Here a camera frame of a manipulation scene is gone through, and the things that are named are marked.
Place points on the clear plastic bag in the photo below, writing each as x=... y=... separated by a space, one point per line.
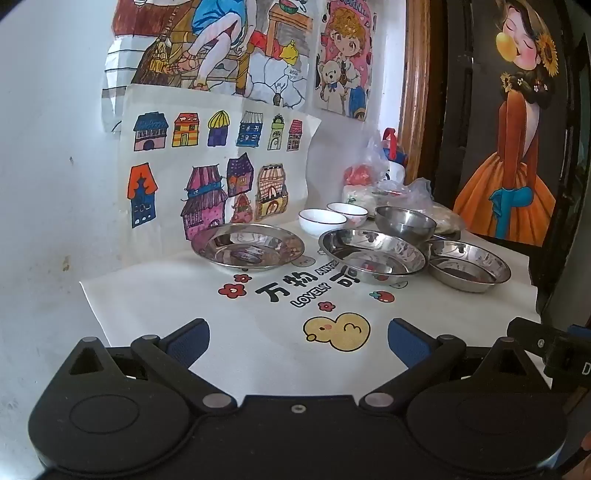
x=415 y=189

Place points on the bagged flatbread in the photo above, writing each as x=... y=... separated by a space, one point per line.
x=447 y=219

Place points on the houses drawing sheet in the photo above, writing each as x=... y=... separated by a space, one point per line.
x=161 y=168

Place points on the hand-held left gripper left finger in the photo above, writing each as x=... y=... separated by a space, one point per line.
x=187 y=344

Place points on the wooden frame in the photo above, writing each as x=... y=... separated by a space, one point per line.
x=418 y=92

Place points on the seated figure drawing sheet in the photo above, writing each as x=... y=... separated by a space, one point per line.
x=207 y=46

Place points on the steel plate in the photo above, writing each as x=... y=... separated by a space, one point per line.
x=466 y=266
x=249 y=253
x=369 y=254

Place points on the red bagged food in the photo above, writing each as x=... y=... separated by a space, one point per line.
x=360 y=175

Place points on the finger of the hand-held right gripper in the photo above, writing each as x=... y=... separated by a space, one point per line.
x=531 y=336

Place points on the white bowl with red rim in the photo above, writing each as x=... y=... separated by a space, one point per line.
x=348 y=211
x=318 y=221

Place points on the orange dress wall poster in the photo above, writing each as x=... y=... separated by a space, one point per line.
x=508 y=161

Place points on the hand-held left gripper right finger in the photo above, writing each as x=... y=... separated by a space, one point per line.
x=406 y=344

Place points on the white bagged buns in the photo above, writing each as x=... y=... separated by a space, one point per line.
x=362 y=194

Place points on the printed white tablecloth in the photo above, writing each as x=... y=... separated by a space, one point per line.
x=272 y=337

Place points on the steel bowl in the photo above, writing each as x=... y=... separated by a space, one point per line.
x=406 y=221

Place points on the teddy bear wall poster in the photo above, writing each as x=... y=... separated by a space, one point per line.
x=344 y=69

